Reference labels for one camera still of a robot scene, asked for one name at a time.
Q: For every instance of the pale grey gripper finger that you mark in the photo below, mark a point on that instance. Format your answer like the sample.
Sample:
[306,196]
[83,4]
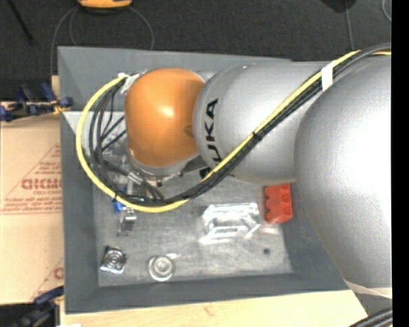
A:
[127,219]

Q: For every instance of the clear round glass dish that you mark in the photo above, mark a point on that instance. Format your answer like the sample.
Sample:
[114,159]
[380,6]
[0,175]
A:
[161,267]

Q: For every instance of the grey metal bin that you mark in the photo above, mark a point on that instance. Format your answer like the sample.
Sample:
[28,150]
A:
[191,257]

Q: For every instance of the brown cardboard board red print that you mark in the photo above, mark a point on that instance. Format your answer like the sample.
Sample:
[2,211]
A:
[27,244]

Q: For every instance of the orange-red ridged block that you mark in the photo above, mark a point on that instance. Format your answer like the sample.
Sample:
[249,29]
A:
[277,203]

